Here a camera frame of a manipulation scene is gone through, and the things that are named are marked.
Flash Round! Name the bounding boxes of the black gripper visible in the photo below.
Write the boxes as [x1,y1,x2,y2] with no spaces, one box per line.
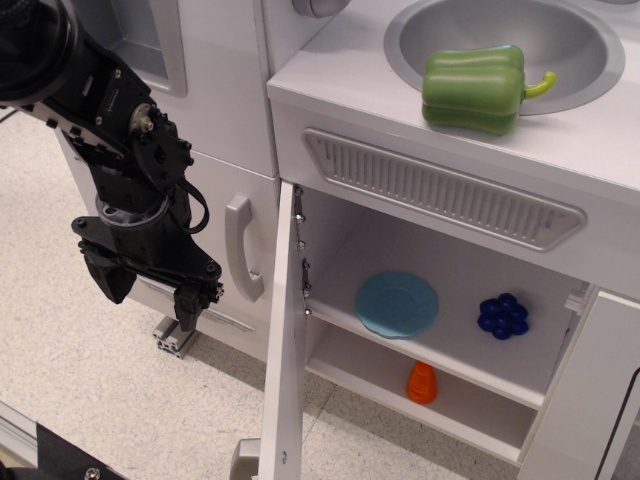
[71,210,223,332]

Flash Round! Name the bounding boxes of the white cabinet door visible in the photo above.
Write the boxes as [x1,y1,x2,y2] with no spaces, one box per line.
[258,181,307,479]
[518,290,639,479]

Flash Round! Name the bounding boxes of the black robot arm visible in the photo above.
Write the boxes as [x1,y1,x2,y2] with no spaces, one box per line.
[1,1,223,332]

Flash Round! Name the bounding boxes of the white toy sink cabinet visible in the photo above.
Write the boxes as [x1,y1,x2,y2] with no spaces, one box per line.
[268,1,639,474]

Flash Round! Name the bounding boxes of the aluminium extrusion bar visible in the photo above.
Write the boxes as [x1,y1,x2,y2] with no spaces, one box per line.
[152,317,199,360]

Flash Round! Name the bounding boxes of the lower metal door hinge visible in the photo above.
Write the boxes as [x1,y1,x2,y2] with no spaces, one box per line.
[301,257,312,318]

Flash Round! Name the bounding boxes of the metal door hinge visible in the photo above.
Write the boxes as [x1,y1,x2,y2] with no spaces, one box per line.
[293,184,306,252]
[301,257,312,318]

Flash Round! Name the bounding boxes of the upper metal door hinge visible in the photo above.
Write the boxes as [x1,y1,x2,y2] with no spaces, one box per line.
[293,184,306,252]

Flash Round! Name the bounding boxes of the light blue toy plate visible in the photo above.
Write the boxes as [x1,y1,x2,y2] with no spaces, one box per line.
[355,271,439,339]

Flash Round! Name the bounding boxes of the grey recessed dispenser panel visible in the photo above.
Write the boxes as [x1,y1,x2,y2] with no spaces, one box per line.
[106,0,187,98]

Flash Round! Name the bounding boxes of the orange toy carrot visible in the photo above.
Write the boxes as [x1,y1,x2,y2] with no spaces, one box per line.
[406,361,438,405]

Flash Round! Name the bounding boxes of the grey vent grille panel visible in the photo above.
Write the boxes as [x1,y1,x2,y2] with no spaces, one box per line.
[302,128,587,251]

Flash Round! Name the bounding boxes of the grey round knob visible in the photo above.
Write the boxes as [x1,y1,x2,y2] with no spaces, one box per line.
[292,0,350,18]

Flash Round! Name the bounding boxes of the blue toy grape bunch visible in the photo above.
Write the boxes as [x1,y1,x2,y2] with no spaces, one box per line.
[477,292,529,340]

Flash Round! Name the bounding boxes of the green toy bell pepper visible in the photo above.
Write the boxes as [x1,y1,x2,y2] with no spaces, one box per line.
[422,45,557,135]

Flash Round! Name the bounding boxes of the silver round sink bowl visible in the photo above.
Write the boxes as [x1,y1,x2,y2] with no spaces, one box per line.
[384,1,625,115]

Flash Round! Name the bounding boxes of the grey fridge door handle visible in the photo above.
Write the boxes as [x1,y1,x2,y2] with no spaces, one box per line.
[224,194,264,303]

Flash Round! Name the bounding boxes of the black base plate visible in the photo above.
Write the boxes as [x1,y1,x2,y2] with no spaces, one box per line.
[1,423,124,480]

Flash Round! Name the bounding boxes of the grey cabinet door handle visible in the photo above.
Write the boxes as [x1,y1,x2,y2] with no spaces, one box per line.
[229,438,261,480]

